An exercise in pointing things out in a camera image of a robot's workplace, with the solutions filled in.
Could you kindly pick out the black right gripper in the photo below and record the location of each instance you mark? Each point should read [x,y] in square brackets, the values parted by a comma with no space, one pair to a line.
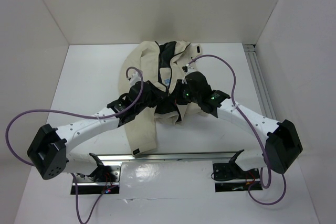
[176,94]

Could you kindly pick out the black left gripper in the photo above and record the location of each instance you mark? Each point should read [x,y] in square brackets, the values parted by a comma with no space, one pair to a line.
[158,94]

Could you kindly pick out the cream jacket with black zipper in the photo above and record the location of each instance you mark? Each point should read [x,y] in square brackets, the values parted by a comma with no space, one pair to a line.
[162,65]

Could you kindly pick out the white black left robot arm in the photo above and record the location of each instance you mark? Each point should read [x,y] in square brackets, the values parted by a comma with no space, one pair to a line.
[51,146]

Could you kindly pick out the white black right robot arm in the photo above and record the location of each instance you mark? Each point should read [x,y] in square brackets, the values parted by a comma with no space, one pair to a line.
[279,143]

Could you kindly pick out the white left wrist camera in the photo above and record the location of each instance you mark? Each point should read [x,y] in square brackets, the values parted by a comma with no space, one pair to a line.
[135,78]

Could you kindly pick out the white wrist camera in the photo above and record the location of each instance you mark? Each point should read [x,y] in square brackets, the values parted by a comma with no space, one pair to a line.
[188,68]
[135,78]

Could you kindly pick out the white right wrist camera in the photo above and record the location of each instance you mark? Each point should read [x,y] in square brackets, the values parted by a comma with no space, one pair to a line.
[188,68]

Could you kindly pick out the aluminium rail front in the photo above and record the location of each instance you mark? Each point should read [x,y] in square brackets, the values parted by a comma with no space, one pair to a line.
[167,157]

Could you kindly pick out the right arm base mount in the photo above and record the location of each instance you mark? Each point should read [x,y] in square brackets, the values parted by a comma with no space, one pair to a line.
[229,177]

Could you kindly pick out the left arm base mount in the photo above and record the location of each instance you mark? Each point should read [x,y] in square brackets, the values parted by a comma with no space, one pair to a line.
[92,176]

